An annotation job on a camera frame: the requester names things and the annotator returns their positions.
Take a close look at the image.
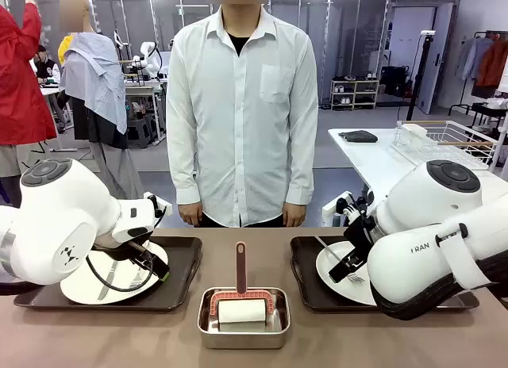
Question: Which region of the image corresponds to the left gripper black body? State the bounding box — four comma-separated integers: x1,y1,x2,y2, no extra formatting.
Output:
112,226,156,266

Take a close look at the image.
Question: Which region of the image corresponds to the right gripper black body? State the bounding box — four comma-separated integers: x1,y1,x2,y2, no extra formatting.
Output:
343,216,376,259

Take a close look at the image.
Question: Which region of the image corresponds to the dark brown serving tray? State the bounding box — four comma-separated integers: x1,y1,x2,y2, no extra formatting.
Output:
289,235,480,313
13,236,203,312

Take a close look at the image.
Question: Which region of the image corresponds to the person's left forearm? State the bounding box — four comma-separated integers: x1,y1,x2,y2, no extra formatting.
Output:
283,145,318,205

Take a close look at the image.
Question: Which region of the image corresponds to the person's right forearm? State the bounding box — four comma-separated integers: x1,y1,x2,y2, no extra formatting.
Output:
173,145,204,205

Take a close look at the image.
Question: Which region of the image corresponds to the person's right hand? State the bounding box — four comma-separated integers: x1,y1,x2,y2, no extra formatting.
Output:
178,203,204,227

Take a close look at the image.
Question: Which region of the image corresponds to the person's left hand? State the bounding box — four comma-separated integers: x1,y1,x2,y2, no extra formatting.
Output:
283,201,306,228

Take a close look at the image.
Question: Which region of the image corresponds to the white round plate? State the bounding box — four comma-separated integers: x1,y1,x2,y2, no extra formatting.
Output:
315,240,378,307
60,240,170,305

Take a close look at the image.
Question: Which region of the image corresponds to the silver fork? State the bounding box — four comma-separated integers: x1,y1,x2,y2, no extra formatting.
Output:
130,264,154,292

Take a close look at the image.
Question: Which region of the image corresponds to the silver table knife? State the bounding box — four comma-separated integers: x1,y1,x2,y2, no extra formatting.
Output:
315,236,344,264
97,259,119,301

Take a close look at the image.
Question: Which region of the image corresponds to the white side table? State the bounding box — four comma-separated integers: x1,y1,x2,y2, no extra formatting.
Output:
321,128,508,226

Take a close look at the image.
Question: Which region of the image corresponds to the grey plastic stool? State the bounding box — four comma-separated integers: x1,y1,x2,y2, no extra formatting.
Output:
126,117,155,149

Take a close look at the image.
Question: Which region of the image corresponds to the rectangular steel container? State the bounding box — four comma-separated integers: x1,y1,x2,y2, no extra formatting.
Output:
197,286,291,350

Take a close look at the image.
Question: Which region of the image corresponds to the small white box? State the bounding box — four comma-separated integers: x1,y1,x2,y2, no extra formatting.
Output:
402,123,429,143

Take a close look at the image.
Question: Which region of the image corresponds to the metal shoe rack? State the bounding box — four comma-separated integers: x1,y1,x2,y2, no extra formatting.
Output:
329,79,381,110

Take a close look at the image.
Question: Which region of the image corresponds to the black bag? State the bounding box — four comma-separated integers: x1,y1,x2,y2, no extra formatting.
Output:
379,65,410,98

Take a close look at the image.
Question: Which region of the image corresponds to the mannequin in blue shirt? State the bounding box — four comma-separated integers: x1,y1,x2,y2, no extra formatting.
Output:
58,0,144,201

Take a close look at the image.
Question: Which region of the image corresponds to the person in white shirt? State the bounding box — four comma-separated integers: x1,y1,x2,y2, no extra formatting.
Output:
165,0,319,229

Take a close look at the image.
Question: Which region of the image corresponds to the mannequin in red jacket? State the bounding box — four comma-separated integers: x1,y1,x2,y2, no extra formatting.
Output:
0,0,59,209

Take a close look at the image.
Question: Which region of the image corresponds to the person in dark jacket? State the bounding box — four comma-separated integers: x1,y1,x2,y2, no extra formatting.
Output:
33,44,64,86

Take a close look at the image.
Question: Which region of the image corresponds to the person in yellow top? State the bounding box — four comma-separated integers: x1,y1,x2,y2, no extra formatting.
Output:
57,33,77,67

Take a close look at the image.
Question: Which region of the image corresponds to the light hanging shirt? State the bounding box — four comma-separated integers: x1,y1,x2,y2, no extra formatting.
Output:
456,36,493,82

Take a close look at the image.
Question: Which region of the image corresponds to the orange hanging jacket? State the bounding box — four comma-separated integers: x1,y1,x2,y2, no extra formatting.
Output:
475,37,508,88

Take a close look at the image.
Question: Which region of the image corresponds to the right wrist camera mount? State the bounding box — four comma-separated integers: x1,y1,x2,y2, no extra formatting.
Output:
321,191,374,226

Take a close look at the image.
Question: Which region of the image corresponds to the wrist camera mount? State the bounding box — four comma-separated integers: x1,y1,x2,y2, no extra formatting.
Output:
142,192,172,226
321,191,374,226

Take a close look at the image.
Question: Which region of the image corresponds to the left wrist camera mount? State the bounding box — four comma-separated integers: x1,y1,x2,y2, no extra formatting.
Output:
142,192,172,226

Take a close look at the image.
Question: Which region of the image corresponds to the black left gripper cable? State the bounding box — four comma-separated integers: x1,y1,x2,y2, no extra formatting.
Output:
85,248,160,293

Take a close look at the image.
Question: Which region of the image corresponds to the black braided cable sleeve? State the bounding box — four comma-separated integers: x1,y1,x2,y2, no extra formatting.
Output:
368,251,508,321

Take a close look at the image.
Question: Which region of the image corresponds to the white wire basket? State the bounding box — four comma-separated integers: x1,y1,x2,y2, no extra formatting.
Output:
396,120,508,174

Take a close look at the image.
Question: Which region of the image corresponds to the black camera tripod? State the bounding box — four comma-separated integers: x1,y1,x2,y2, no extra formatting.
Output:
406,29,437,122

